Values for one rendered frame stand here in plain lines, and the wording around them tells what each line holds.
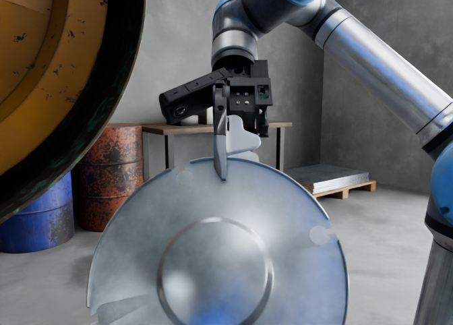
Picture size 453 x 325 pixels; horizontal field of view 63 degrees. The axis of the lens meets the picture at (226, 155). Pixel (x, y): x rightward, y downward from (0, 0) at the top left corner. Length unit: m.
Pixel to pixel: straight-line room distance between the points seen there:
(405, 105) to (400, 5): 4.58
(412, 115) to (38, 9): 0.61
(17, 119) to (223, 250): 0.37
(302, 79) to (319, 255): 5.01
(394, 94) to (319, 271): 0.34
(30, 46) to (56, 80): 0.07
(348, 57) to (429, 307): 0.40
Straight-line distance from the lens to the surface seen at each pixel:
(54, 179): 0.61
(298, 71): 5.35
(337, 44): 0.69
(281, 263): 0.43
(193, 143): 4.25
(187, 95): 0.53
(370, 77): 0.68
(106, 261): 0.47
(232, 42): 0.59
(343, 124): 5.51
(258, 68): 0.57
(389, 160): 5.17
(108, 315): 0.46
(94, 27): 0.66
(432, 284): 0.59
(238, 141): 0.47
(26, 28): 0.68
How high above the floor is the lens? 1.14
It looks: 9 degrees down
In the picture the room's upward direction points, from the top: straight up
